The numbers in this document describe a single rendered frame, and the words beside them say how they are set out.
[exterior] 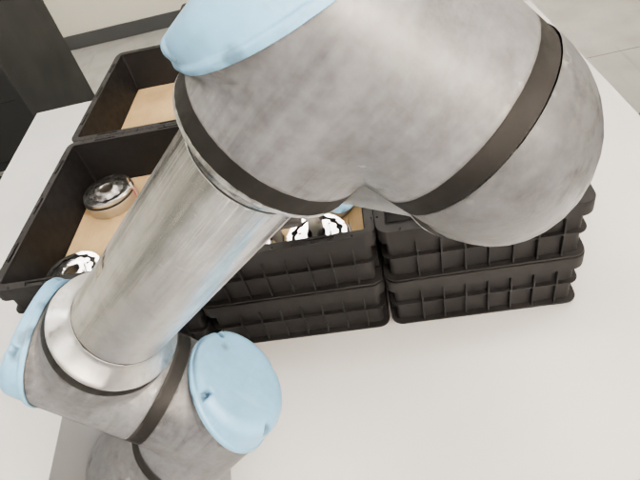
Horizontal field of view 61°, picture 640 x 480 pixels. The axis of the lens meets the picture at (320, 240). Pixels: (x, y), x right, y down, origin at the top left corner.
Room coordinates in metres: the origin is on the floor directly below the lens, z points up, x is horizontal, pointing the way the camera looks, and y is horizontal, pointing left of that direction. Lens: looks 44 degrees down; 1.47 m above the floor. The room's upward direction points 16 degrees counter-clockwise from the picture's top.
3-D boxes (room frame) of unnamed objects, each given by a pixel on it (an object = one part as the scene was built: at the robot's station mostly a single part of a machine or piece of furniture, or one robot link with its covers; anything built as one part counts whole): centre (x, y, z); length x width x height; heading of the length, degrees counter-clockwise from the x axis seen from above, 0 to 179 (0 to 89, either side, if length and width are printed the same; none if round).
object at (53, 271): (0.72, 0.42, 0.86); 0.10 x 0.10 x 0.01
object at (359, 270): (0.76, 0.04, 0.87); 0.40 x 0.30 x 0.11; 170
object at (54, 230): (0.82, 0.33, 0.87); 0.40 x 0.30 x 0.11; 170
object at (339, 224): (0.65, 0.00, 0.86); 0.10 x 0.10 x 0.01
